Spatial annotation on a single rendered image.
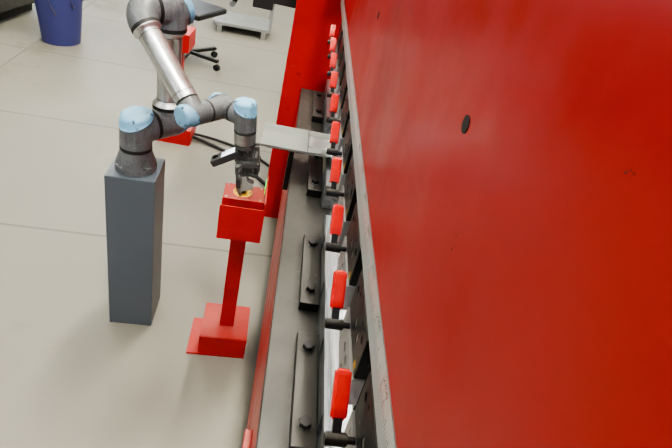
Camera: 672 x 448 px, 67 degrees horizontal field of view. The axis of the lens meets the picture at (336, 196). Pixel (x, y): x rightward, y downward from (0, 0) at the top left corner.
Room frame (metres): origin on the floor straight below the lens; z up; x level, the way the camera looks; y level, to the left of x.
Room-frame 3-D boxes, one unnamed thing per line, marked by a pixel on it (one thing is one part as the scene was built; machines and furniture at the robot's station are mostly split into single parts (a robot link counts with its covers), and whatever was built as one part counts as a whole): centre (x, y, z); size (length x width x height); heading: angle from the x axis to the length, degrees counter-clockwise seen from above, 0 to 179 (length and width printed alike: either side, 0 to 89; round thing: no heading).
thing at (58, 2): (4.48, 2.85, 0.28); 0.48 x 0.43 x 0.55; 107
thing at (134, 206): (1.60, 0.77, 0.39); 0.18 x 0.18 x 0.78; 12
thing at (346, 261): (0.78, -0.09, 1.26); 0.15 x 0.09 x 0.17; 8
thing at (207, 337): (1.56, 0.36, 0.06); 0.25 x 0.20 x 0.12; 101
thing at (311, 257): (1.14, 0.02, 0.89); 0.30 x 0.05 x 0.03; 8
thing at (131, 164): (1.60, 0.77, 0.82); 0.15 x 0.15 x 0.10
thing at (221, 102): (1.54, 0.45, 1.13); 0.11 x 0.11 x 0.08; 59
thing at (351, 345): (0.58, -0.12, 1.26); 0.15 x 0.09 x 0.17; 8
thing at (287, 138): (1.72, 0.20, 1.00); 0.26 x 0.18 x 0.01; 98
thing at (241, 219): (1.56, 0.33, 0.75); 0.20 x 0.16 x 0.18; 11
